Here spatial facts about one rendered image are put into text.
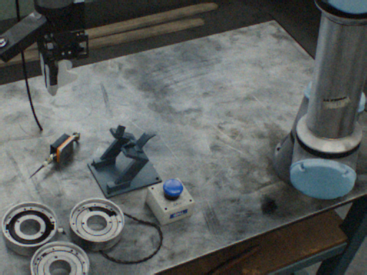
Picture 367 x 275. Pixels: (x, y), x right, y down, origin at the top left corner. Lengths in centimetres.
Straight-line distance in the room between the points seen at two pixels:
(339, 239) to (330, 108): 64
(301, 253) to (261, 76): 45
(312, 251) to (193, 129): 43
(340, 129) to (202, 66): 59
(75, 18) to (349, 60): 48
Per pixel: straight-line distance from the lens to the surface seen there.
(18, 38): 125
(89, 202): 134
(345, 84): 117
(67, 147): 144
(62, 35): 126
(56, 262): 127
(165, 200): 134
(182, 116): 158
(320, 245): 175
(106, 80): 165
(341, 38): 112
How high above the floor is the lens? 187
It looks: 47 degrees down
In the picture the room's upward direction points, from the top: 8 degrees clockwise
